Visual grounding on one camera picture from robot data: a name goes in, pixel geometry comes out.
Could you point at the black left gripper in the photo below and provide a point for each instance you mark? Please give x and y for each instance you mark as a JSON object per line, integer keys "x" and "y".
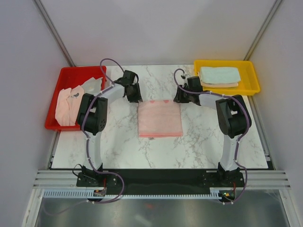
{"x": 138, "y": 97}

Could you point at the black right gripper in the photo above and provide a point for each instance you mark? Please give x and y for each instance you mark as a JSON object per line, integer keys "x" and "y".
{"x": 178, "y": 97}

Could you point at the orange fox towel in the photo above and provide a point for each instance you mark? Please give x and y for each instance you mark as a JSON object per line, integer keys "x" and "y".
{"x": 219, "y": 85}

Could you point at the pink patterned towel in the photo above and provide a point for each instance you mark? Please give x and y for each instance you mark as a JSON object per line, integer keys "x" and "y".
{"x": 159, "y": 119}

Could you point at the mint green towel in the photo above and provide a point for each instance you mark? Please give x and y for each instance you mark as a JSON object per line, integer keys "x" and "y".
{"x": 218, "y": 70}

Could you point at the grey towel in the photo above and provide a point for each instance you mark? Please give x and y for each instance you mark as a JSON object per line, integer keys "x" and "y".
{"x": 93, "y": 85}

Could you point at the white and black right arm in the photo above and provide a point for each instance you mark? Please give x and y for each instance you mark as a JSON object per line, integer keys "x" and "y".
{"x": 233, "y": 119}

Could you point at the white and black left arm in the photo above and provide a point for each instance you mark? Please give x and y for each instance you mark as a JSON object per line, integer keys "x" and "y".
{"x": 92, "y": 117}

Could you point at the yellow plastic bin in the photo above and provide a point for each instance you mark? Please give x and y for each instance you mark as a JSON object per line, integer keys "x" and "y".
{"x": 248, "y": 85}

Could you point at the light pink towel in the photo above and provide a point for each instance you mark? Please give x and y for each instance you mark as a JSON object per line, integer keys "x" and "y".
{"x": 68, "y": 104}

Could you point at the red plastic bin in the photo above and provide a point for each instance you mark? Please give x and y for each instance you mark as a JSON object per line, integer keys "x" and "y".
{"x": 71, "y": 77}

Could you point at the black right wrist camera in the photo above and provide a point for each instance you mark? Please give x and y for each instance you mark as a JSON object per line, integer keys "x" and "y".
{"x": 194, "y": 84}

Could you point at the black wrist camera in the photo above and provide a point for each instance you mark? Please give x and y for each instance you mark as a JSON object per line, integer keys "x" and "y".
{"x": 130, "y": 77}
{"x": 194, "y": 84}

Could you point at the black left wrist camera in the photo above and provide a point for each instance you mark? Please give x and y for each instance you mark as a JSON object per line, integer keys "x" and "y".
{"x": 130, "y": 77}

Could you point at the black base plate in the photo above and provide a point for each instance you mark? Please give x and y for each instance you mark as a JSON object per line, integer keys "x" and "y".
{"x": 160, "y": 181}

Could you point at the white slotted cable duct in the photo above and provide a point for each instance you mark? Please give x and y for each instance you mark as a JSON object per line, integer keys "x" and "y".
{"x": 93, "y": 194}

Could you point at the right corner aluminium post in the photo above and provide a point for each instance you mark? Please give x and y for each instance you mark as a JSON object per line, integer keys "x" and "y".
{"x": 265, "y": 24}

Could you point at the corner aluminium post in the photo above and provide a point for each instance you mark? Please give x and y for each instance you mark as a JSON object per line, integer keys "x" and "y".
{"x": 54, "y": 32}
{"x": 265, "y": 24}

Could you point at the aluminium frame rail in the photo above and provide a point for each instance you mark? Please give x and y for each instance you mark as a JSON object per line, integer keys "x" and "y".
{"x": 271, "y": 179}

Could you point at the left corner aluminium post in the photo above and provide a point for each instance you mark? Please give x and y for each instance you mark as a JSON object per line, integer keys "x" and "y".
{"x": 54, "y": 32}

